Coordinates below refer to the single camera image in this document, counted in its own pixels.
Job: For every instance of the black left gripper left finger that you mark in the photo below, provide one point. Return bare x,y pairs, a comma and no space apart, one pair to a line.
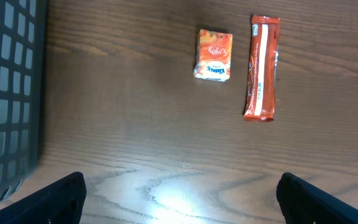
60,202

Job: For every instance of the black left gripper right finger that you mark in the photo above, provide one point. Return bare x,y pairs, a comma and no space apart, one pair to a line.
301,202

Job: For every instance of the orange chocolate bar wrapper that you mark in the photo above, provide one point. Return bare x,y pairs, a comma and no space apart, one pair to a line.
260,99

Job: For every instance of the orange tissue pack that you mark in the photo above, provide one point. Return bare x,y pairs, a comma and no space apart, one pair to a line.
213,58

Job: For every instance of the grey plastic mesh basket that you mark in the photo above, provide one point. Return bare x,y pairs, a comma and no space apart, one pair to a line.
22,43

